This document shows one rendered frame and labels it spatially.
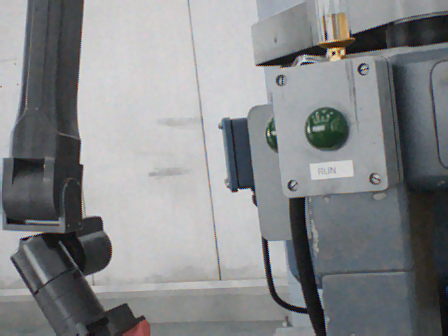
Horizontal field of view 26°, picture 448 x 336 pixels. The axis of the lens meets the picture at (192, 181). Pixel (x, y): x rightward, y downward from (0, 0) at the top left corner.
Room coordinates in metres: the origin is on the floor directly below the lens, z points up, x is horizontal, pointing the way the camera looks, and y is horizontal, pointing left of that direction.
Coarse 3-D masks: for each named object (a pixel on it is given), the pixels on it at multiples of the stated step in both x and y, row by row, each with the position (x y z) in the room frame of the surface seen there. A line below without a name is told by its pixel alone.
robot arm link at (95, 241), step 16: (64, 192) 0.99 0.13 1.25; (80, 192) 1.02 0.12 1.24; (0, 208) 1.03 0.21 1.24; (64, 208) 0.99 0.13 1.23; (80, 208) 1.02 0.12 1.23; (16, 224) 1.02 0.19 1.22; (32, 224) 1.02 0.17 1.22; (48, 224) 1.01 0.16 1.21; (64, 224) 0.99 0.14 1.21; (80, 224) 1.02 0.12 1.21; (96, 224) 1.09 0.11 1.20; (80, 240) 1.05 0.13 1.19; (96, 240) 1.08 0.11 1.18; (80, 256) 1.05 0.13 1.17; (96, 256) 1.07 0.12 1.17; (96, 272) 1.10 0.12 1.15
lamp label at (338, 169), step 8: (312, 168) 0.66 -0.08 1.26; (320, 168) 0.66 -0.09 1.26; (328, 168) 0.65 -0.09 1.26; (336, 168) 0.65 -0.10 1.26; (344, 168) 0.65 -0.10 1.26; (352, 168) 0.65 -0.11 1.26; (312, 176) 0.66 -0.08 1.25; (320, 176) 0.66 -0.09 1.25; (328, 176) 0.65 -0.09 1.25; (336, 176) 0.65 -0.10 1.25; (344, 176) 0.65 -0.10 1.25
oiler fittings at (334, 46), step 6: (318, 42) 0.73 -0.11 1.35; (324, 42) 0.72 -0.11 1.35; (330, 42) 0.72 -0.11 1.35; (336, 42) 0.72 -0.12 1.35; (342, 42) 0.72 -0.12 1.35; (348, 42) 0.73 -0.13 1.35; (324, 48) 0.73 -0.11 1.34; (330, 48) 0.73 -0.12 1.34; (336, 48) 0.73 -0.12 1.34; (342, 48) 0.73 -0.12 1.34; (330, 54) 0.73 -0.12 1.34; (336, 54) 0.73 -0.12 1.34; (342, 54) 0.73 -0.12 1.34; (330, 60) 0.73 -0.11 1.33
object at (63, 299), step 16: (80, 272) 1.02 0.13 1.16; (48, 288) 0.99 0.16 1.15; (64, 288) 0.99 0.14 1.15; (80, 288) 1.00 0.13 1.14; (48, 304) 0.99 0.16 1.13; (64, 304) 0.99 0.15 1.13; (80, 304) 0.99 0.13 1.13; (96, 304) 1.00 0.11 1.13; (48, 320) 1.00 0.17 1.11; (64, 320) 0.99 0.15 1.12; (80, 320) 0.98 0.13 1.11; (96, 320) 0.98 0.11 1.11
